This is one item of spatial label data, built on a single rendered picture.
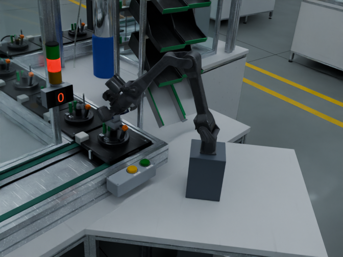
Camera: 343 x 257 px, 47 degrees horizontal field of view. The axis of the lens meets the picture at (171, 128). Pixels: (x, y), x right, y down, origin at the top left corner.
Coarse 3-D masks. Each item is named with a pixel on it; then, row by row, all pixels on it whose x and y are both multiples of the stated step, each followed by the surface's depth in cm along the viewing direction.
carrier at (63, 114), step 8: (80, 104) 201; (64, 112) 192; (72, 112) 189; (80, 112) 185; (88, 112) 190; (64, 120) 185; (72, 120) 182; (80, 120) 182; (88, 120) 184; (96, 120) 187; (64, 128) 179; (72, 128) 180; (80, 128) 180; (88, 128) 180; (96, 128) 183; (72, 136) 174
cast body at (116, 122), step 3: (114, 114) 166; (114, 117) 166; (117, 117) 167; (111, 120) 166; (114, 120) 167; (117, 120) 168; (120, 120) 168; (105, 123) 170; (108, 123) 168; (111, 123) 167; (114, 123) 166; (117, 123) 167; (120, 123) 168; (111, 126) 168; (114, 126) 166; (117, 126) 168; (114, 129) 167
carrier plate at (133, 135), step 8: (128, 128) 183; (96, 136) 175; (136, 136) 177; (88, 144) 169; (96, 144) 170; (128, 144) 171; (136, 144) 172; (144, 144) 172; (96, 152) 164; (104, 152) 165; (112, 152) 165; (120, 152) 165; (128, 152) 166; (104, 160) 162; (112, 160) 160
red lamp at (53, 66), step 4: (48, 60) 147; (52, 60) 146; (56, 60) 147; (48, 64) 148; (52, 64) 147; (56, 64) 148; (60, 64) 150; (48, 68) 148; (52, 68) 148; (56, 68) 148; (60, 68) 150
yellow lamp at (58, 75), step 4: (48, 72) 150; (52, 72) 149; (56, 72) 149; (60, 72) 151; (48, 76) 151; (52, 76) 150; (56, 76) 150; (60, 76) 151; (48, 80) 152; (52, 80) 150; (56, 80) 151; (60, 80) 152
